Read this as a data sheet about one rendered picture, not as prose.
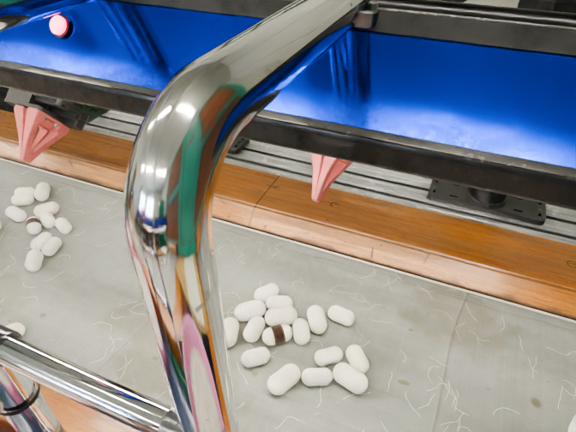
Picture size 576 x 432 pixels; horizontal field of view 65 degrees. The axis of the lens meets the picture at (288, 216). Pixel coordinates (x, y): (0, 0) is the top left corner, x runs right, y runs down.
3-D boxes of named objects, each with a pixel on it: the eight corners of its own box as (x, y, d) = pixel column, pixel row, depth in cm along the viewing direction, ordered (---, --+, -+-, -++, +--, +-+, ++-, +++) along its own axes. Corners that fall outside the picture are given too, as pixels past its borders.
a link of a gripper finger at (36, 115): (17, 156, 63) (44, 96, 65) (-19, 147, 65) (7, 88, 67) (53, 172, 70) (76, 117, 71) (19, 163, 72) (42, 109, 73)
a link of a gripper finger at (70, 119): (30, 159, 62) (57, 99, 64) (-7, 149, 65) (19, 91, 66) (65, 176, 69) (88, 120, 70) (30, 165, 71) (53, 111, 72)
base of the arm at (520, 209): (561, 188, 73) (560, 167, 78) (435, 162, 79) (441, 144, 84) (543, 226, 77) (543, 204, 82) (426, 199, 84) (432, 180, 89)
